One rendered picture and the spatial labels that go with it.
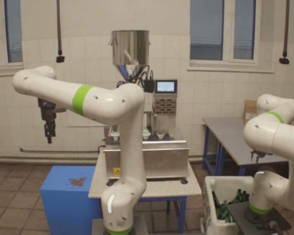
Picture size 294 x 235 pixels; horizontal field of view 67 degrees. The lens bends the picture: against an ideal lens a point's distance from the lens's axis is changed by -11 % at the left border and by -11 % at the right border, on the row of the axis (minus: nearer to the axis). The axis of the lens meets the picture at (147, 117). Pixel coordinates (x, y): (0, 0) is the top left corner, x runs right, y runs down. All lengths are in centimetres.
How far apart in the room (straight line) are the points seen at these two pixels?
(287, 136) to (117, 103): 56
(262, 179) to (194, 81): 232
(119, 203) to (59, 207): 130
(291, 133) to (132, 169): 65
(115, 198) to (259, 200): 66
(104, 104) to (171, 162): 104
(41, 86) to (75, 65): 231
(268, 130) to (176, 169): 106
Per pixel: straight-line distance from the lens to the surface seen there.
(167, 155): 174
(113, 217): 102
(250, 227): 128
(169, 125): 188
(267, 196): 121
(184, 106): 336
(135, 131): 100
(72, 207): 220
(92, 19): 324
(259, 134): 85
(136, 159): 106
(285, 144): 83
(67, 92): 90
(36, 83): 101
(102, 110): 81
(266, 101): 130
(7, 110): 377
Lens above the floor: 175
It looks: 18 degrees down
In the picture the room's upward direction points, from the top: straight up
